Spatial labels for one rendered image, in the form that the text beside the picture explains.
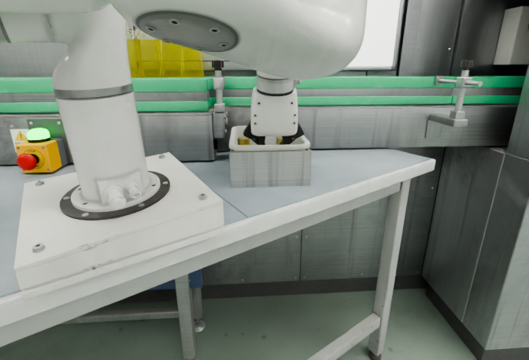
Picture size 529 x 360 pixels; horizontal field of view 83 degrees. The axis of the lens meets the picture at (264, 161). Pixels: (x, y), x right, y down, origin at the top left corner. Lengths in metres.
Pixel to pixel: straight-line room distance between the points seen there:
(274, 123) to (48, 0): 0.43
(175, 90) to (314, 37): 0.64
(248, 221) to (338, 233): 0.84
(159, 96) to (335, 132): 0.51
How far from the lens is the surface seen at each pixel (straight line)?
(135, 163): 0.47
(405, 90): 1.01
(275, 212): 0.55
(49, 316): 0.54
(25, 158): 0.85
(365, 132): 0.96
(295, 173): 0.64
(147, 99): 0.83
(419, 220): 1.44
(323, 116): 0.91
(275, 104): 0.61
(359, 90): 0.96
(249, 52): 0.19
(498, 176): 1.17
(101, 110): 0.44
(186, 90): 0.81
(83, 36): 0.44
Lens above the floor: 1.00
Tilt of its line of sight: 18 degrees down
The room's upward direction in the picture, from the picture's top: straight up
